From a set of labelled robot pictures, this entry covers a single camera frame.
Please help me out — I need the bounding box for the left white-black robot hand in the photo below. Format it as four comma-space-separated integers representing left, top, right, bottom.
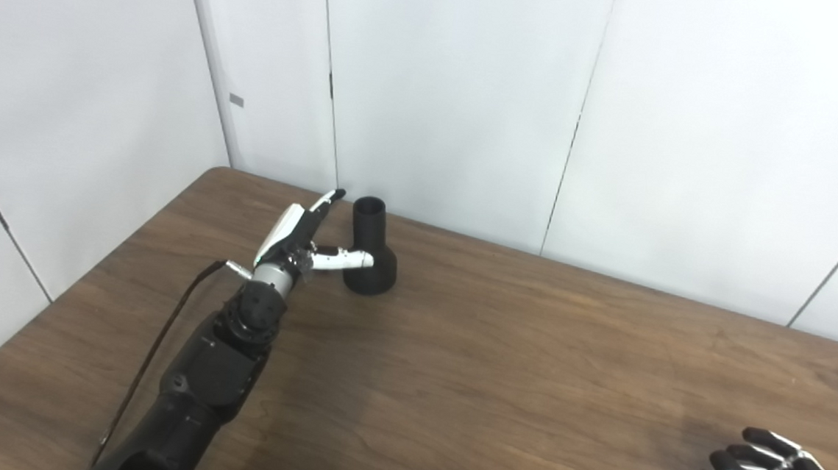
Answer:
252, 182, 380, 288

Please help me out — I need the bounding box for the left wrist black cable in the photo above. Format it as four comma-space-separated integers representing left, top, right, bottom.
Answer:
89, 252, 255, 470

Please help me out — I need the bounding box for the black nozzle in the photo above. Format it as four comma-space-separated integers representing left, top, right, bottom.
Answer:
341, 195, 403, 297

